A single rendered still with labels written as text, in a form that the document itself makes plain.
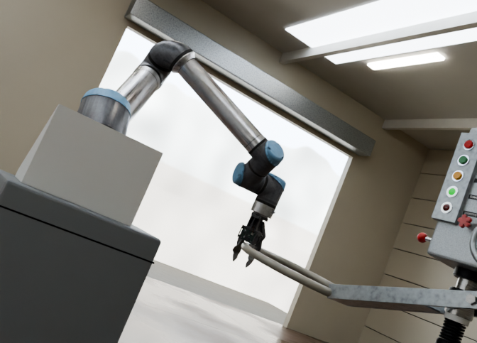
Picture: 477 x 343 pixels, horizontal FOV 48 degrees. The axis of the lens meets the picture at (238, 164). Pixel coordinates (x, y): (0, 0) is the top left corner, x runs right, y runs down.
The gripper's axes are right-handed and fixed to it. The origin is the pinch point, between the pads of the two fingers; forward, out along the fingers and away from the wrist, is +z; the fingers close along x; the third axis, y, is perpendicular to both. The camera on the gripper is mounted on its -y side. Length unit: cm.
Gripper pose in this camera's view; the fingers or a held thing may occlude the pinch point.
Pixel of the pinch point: (241, 261)
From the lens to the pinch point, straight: 220.7
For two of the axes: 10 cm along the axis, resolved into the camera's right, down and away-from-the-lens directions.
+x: 8.5, 3.6, -3.9
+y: -3.3, -2.2, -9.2
